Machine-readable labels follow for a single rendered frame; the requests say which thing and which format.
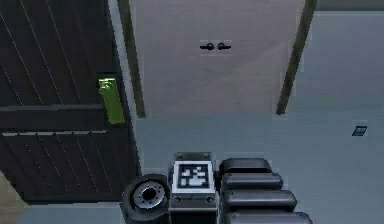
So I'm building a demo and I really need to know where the pale room door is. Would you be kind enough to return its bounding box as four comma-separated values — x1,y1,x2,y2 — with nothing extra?
117,0,318,119

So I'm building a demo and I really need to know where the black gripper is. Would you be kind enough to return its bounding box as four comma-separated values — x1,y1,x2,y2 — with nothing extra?
120,173,172,224

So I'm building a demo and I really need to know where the green rectangular block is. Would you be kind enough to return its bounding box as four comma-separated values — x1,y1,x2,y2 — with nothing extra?
97,77,126,125

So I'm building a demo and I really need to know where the dark slatted cabinet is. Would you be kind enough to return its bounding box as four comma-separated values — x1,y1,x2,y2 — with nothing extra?
0,0,143,205

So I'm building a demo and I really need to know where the dark wall switch plate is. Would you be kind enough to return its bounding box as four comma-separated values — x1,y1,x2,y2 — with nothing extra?
351,125,368,137

